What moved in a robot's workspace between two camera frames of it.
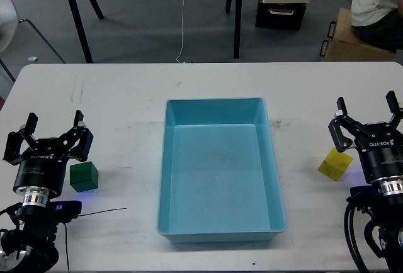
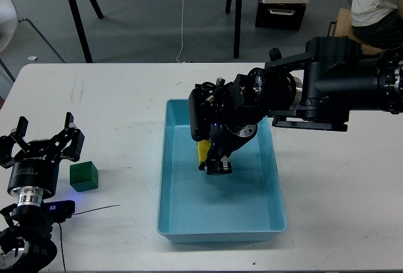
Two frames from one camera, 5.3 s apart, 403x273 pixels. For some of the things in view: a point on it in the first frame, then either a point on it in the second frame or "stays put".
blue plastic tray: x=220 y=179 stays put
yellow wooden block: x=335 y=164 -> x=203 y=146
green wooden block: x=84 y=176 stays put
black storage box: x=279 y=16 stays put
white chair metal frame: x=9 y=24 stays put
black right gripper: x=380 y=147 -> x=226 y=138
